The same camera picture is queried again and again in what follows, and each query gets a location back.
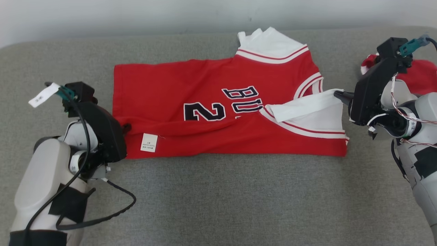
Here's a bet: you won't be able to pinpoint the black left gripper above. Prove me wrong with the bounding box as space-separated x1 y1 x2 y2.
72 102 132 164

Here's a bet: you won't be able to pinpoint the red white basketball jersey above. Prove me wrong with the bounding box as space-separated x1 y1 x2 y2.
112 27 349 159

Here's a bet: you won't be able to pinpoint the thin white wire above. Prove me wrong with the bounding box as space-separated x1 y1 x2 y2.
367 113 390 140

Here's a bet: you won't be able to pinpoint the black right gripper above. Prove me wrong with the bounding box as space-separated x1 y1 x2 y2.
334 56 408 127

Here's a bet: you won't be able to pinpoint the red shorts with white trim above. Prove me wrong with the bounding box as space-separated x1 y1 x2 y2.
360 53 437 96

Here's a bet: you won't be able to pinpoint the white paper cable tag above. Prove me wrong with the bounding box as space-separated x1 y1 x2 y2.
28 83 60 108

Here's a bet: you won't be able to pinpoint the red white twisted wires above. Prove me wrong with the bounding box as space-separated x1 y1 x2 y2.
389 73 437 149

